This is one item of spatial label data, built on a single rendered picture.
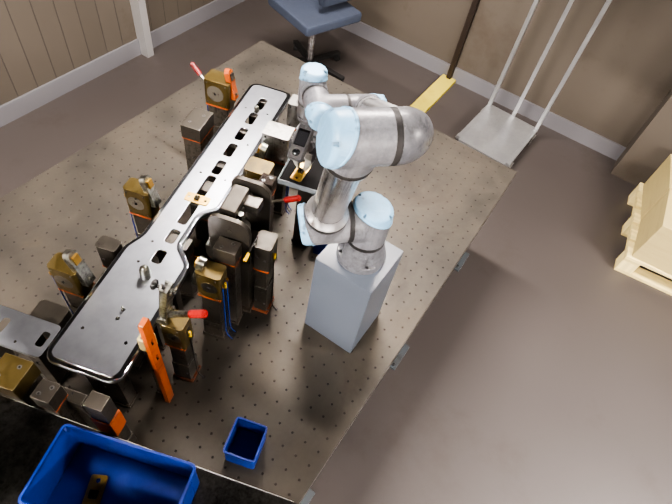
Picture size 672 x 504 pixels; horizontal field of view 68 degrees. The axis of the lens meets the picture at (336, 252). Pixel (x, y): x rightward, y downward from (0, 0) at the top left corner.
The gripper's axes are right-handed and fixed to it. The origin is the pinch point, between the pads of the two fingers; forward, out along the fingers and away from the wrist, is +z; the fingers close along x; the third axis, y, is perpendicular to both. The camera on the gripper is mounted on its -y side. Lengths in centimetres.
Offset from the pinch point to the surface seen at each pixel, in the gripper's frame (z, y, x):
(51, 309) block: 20, -69, 44
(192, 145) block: 24, 13, 51
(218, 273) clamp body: 10.8, -41.4, 6.1
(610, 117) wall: 90, 252, -137
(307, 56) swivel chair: 105, 215, 87
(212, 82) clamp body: 12, 38, 56
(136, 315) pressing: 18, -61, 22
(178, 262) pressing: 17.8, -39.6, 21.6
